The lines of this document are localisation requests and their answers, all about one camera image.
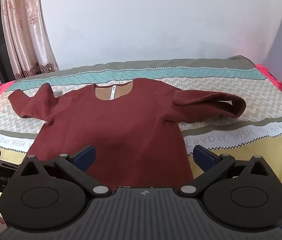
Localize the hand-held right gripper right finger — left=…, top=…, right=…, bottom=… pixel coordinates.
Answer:
left=178, top=144, right=273, bottom=197

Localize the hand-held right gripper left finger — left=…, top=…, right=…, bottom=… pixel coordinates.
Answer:
left=18, top=144, right=112, bottom=197

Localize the printed patterned blanket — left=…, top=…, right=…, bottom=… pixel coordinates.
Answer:
left=0, top=55, right=282, bottom=230

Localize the dark red sweater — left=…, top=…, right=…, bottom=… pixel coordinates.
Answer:
left=8, top=78, right=246, bottom=189

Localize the pink patterned curtain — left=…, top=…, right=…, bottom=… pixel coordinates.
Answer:
left=0, top=0, right=60, bottom=80

